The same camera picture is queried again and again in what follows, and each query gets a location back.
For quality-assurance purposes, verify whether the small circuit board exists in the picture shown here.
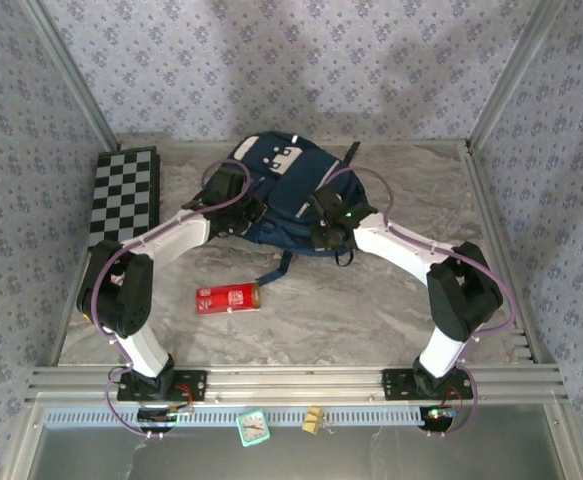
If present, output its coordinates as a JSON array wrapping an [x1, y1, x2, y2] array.
[[423, 405, 458, 424], [137, 407, 195, 426]]

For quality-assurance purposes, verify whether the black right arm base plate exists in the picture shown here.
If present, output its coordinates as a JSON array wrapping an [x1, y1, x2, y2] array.
[[381, 368, 474, 401]]

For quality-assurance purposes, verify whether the black grey chessboard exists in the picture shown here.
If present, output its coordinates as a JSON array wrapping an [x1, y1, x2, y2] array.
[[88, 145, 161, 249]]

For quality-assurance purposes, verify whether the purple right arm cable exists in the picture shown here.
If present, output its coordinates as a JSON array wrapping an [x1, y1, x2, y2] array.
[[320, 167, 517, 439]]

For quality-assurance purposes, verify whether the red snack packet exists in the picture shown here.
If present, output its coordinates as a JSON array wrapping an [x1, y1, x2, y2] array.
[[195, 282, 261, 316]]

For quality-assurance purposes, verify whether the aluminium corner post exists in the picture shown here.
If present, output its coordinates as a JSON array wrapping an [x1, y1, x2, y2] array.
[[18, 0, 123, 151], [465, 0, 570, 151]]

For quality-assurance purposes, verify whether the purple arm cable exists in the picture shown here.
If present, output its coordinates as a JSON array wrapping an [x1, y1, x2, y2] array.
[[92, 159, 252, 440], [320, 167, 517, 439]]

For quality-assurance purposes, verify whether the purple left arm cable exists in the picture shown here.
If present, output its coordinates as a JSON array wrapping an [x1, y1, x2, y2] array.
[[92, 159, 252, 440]]

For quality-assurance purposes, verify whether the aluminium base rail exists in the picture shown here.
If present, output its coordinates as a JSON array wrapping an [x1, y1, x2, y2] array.
[[24, 364, 571, 407]]

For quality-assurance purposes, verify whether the teal alarm clock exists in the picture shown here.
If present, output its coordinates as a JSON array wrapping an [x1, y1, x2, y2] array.
[[235, 408, 271, 448]]

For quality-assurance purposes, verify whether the navy blue backpack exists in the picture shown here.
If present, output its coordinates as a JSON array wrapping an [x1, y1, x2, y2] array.
[[205, 130, 380, 289]]

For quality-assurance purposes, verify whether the grey slotted cable duct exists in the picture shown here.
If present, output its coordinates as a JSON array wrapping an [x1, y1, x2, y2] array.
[[44, 405, 430, 427]]

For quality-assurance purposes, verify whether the grey metal panel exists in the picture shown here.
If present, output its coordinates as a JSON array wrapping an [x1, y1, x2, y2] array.
[[8, 404, 580, 480]]

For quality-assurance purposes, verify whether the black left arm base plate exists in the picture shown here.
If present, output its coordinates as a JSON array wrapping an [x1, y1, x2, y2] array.
[[116, 368, 208, 403]]

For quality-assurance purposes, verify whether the aluminium side rail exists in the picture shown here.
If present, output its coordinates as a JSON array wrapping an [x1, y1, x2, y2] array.
[[463, 142, 555, 366], [45, 132, 122, 369]]

